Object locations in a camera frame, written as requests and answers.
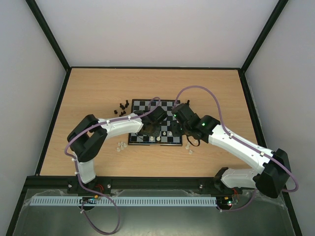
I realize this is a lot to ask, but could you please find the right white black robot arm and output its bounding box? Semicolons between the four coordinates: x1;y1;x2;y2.
172;103;291;198

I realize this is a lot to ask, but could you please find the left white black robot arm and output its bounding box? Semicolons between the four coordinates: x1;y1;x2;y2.
64;106;167;184

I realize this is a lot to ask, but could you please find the black white chess board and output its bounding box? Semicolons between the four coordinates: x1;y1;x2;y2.
128;99;183;146

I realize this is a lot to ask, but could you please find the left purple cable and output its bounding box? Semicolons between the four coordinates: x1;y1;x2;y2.
63;96;162;197

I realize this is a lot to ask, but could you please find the grey slotted cable duct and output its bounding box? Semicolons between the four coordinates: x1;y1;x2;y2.
30;196;217;207

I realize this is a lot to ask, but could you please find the purple cable loop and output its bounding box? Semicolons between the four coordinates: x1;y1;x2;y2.
80;186;122;234

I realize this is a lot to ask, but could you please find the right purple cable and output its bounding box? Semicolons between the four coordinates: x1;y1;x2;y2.
174;85;300;212

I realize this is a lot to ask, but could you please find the black aluminium frame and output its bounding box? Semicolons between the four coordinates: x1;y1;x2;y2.
6;0;288;236

